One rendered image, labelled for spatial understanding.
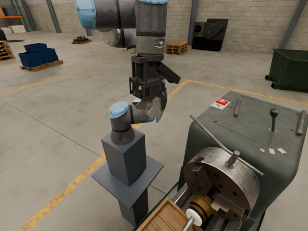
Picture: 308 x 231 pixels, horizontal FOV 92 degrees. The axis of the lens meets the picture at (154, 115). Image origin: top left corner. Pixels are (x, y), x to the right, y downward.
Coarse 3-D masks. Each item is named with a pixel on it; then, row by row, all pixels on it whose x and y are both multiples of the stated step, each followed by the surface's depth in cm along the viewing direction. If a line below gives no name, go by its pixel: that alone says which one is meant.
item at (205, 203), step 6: (198, 198) 62; (204, 198) 61; (192, 204) 61; (198, 204) 60; (204, 204) 60; (210, 204) 62; (198, 210) 58; (204, 210) 58; (210, 210) 60; (204, 216) 58
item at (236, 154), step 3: (234, 153) 56; (237, 153) 56; (231, 156) 58; (234, 156) 56; (237, 156) 56; (231, 159) 58; (234, 159) 57; (231, 162) 58; (234, 162) 58; (228, 165) 60
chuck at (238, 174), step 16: (192, 160) 71; (208, 160) 65; (224, 160) 63; (192, 176) 74; (208, 176) 66; (224, 176) 59; (240, 176) 59; (192, 192) 80; (224, 192) 63; (240, 192) 57; (256, 192) 60
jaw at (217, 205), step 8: (216, 200) 62; (224, 200) 62; (216, 208) 60; (224, 208) 59; (232, 208) 59; (240, 208) 59; (216, 216) 60; (224, 216) 60; (232, 216) 60; (240, 216) 57
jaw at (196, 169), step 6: (198, 162) 67; (198, 168) 65; (198, 174) 64; (204, 174) 65; (198, 180) 65; (204, 180) 65; (198, 186) 64; (204, 186) 64; (210, 186) 66; (198, 192) 63; (204, 192) 63
